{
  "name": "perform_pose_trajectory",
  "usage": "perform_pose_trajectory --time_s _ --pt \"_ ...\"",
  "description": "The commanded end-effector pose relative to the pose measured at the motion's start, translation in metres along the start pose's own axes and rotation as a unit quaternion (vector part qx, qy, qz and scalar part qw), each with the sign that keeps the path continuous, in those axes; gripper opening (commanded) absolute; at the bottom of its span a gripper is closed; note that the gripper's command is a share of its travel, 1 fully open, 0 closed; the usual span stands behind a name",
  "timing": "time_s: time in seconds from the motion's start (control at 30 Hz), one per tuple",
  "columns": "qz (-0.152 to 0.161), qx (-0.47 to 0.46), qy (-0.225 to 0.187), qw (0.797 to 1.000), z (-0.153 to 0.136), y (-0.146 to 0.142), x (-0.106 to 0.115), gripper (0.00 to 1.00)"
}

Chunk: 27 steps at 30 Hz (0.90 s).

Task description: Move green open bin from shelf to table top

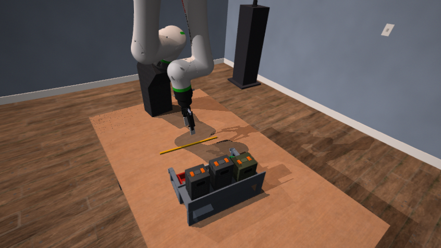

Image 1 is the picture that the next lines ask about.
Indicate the red open bin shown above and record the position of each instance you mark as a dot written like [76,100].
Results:
[181,177]

